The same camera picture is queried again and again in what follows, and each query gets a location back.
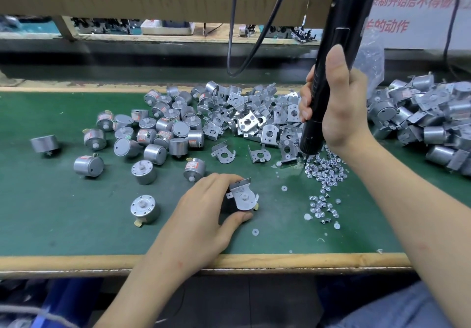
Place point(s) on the person's left hand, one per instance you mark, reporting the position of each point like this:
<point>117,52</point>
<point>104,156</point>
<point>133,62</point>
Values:
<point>195,228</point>

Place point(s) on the person's right hand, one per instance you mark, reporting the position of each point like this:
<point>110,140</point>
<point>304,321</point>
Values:
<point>346,107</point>

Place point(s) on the silver round motor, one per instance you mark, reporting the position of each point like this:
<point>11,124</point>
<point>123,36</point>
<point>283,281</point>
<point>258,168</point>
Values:
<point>252,206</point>
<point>194,168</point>

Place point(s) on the black electric screwdriver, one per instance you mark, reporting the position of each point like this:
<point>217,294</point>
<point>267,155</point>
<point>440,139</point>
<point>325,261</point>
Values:
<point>342,30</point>

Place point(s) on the pile of assembled motors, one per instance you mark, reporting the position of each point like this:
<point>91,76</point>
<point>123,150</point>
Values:
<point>430,114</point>

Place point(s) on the pile of silver motors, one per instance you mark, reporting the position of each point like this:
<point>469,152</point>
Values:
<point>147,144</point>

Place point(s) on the pile of metal brackets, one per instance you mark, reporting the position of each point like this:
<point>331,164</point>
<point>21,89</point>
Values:
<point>243,110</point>

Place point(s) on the person's right forearm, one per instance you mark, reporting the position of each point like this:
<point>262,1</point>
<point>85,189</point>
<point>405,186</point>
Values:
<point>419,239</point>

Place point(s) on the person's left forearm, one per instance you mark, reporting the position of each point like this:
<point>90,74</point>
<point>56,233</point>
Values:
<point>151,294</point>

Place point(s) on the small clear plastic bag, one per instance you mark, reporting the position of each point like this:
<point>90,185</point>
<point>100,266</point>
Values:
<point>372,55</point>

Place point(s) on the scatter of small silver screws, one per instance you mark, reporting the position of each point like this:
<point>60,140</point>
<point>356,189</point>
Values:
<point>324,173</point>

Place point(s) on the white paper sign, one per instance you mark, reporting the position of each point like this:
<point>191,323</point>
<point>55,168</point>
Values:
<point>427,4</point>

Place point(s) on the blue plastic bin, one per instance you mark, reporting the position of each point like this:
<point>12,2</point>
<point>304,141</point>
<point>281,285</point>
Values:
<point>70,302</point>

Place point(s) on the green bench mat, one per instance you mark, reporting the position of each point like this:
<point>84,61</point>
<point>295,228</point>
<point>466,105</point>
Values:
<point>29,228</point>

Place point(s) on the grey blue trousers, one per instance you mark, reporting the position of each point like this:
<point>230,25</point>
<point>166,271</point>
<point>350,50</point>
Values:
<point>397,309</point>

